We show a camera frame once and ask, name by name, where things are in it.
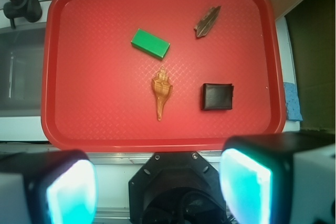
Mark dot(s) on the black clamp with hose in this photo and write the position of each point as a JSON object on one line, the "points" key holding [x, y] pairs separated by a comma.
{"points": [[29, 9]]}

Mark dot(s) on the dark brown leather wallet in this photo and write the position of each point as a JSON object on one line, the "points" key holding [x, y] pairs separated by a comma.
{"points": [[217, 96]]}

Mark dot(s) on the green rectangular block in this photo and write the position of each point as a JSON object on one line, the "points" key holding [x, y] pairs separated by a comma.
{"points": [[150, 44]]}

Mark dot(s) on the red plastic tray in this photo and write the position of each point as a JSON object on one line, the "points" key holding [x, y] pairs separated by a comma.
{"points": [[97, 94]]}

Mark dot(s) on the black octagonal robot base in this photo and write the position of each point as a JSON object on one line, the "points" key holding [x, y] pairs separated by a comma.
{"points": [[180, 187]]}

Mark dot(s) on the grey metal bin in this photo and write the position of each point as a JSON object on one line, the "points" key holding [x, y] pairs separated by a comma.
{"points": [[22, 53]]}

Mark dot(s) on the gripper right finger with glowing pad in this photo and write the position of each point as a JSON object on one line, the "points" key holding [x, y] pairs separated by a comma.
{"points": [[279, 178]]}

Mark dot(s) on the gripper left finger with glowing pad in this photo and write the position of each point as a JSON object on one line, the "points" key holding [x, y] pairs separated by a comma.
{"points": [[48, 187]]}

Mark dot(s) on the brown wood chip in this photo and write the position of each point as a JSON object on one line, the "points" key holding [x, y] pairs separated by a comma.
{"points": [[206, 23]]}

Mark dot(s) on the orange conch shell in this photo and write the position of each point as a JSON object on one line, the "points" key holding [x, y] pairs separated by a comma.
{"points": [[162, 90]]}

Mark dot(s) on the blue sponge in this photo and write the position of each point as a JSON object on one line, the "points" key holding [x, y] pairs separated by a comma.
{"points": [[292, 102]]}

